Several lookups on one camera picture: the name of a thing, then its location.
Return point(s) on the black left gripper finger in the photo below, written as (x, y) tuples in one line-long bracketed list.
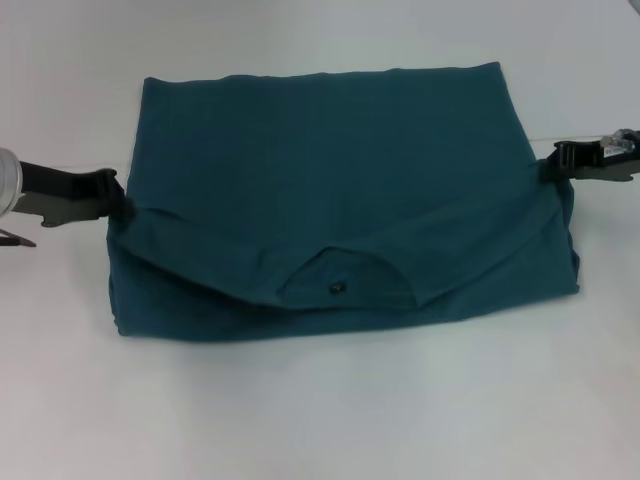
[(119, 205)]

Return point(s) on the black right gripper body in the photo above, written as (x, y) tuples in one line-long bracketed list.
[(600, 167)]

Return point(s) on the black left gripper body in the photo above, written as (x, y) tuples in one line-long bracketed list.
[(65, 195)]

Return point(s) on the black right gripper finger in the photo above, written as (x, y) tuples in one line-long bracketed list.
[(557, 162)]

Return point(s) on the teal blue printed T-shirt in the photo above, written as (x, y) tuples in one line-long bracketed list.
[(325, 150)]

